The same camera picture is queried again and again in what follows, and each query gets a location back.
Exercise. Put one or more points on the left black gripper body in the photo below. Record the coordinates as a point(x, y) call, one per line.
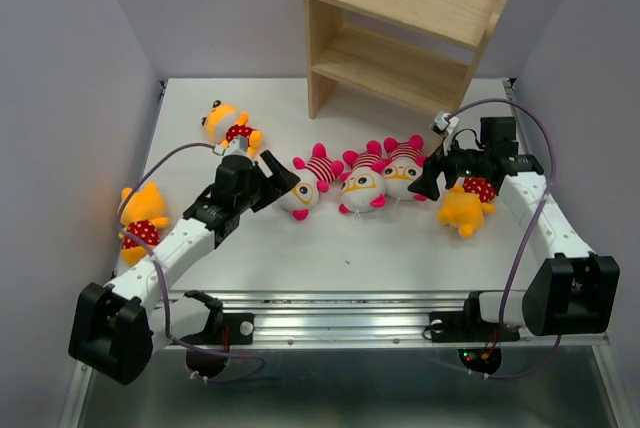
point(244, 200)

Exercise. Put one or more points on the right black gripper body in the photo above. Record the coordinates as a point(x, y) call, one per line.
point(468, 162)

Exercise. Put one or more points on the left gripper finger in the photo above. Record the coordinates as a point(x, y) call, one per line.
point(269, 196)
point(281, 179)

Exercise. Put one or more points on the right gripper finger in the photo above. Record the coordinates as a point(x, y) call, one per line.
point(451, 177)
point(426, 184)

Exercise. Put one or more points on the white pink plush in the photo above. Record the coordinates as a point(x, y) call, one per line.
point(404, 164)
point(363, 187)
point(316, 174)

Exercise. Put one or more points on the orange bear plush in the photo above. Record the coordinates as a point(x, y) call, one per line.
point(224, 123)
point(466, 205)
point(144, 216)

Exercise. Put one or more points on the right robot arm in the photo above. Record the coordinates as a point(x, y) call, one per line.
point(574, 288)

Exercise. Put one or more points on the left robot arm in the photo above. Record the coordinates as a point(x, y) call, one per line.
point(119, 326)

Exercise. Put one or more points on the wooden two-tier shelf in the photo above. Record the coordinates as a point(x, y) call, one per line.
point(421, 53)

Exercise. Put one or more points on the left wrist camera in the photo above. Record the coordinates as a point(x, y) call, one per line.
point(237, 146)

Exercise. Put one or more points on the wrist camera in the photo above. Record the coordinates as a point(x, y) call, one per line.
point(444, 124)
point(237, 146)

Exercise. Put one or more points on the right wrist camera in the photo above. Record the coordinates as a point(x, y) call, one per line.
point(444, 124)

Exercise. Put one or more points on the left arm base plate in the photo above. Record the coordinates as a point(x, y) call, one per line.
point(232, 329)

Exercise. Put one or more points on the aluminium mounting rail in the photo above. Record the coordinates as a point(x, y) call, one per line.
point(333, 319)

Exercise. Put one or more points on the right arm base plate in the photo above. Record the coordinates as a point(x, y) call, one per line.
point(470, 330)

